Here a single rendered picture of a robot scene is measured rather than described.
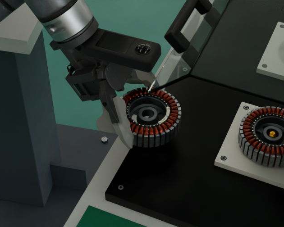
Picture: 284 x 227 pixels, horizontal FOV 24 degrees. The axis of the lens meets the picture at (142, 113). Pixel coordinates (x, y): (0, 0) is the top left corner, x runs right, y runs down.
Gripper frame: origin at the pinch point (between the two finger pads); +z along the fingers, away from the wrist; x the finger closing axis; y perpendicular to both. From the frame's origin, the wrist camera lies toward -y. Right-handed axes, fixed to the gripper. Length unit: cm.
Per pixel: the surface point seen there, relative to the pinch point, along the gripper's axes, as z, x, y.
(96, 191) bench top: 3.6, 12.5, 7.7
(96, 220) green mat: 4.9, 17.8, 5.3
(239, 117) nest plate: 10.5, -9.8, -8.7
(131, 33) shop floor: 40, -105, 88
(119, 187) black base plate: 3.9, 11.7, 3.2
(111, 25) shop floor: 35, -106, 96
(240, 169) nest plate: 12.6, 1.1, -11.9
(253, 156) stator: 11.8, -0.9, -14.0
